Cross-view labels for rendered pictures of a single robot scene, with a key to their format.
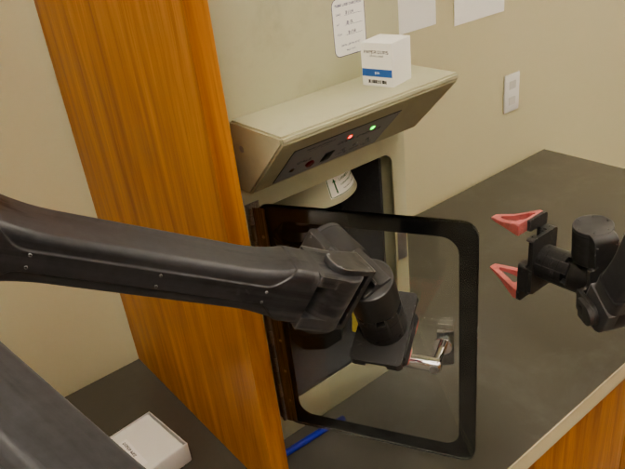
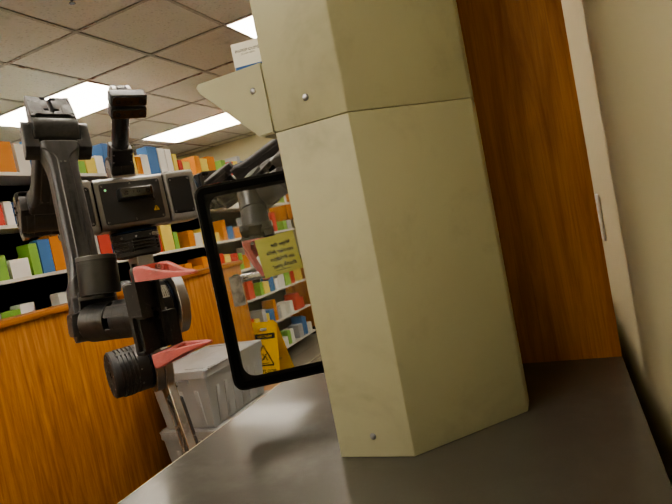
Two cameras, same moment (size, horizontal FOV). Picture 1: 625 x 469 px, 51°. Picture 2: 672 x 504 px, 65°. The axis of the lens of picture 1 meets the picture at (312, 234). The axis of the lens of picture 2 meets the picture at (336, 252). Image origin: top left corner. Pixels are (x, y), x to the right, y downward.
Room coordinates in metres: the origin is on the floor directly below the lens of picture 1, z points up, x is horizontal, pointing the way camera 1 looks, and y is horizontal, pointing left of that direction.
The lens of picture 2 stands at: (1.67, -0.50, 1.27)
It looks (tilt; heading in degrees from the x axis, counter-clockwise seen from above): 3 degrees down; 149
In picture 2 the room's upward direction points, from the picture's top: 11 degrees counter-clockwise
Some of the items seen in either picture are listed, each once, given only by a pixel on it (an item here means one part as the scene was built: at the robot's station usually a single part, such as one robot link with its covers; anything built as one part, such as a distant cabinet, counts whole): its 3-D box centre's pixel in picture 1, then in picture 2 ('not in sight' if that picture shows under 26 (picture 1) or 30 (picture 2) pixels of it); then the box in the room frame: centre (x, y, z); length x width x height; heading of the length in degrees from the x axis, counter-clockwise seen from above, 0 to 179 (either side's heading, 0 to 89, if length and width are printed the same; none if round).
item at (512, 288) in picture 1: (515, 268); (180, 335); (0.93, -0.33, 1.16); 0.09 x 0.07 x 0.07; 36
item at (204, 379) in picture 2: not in sight; (213, 382); (-1.41, 0.32, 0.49); 0.60 x 0.42 x 0.33; 126
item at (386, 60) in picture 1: (386, 60); (254, 64); (0.91, -0.13, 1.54); 0.05 x 0.05 x 0.06; 49
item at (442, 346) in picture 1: (413, 353); not in sight; (0.69, -0.12, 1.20); 0.10 x 0.05 x 0.03; 64
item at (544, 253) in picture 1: (554, 264); (136, 316); (0.87, -0.38, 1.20); 0.07 x 0.07 x 0.10; 36
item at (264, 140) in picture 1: (352, 129); (286, 120); (0.87, -0.07, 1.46); 0.32 x 0.11 x 0.10; 126
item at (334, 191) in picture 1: (302, 174); not in sight; (1.01, 0.00, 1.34); 0.18 x 0.18 x 0.05
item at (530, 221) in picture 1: (516, 232); (169, 286); (0.93, -0.33, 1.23); 0.09 x 0.07 x 0.07; 36
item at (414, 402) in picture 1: (368, 337); (292, 274); (0.75, -0.06, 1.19); 0.30 x 0.01 x 0.40; 64
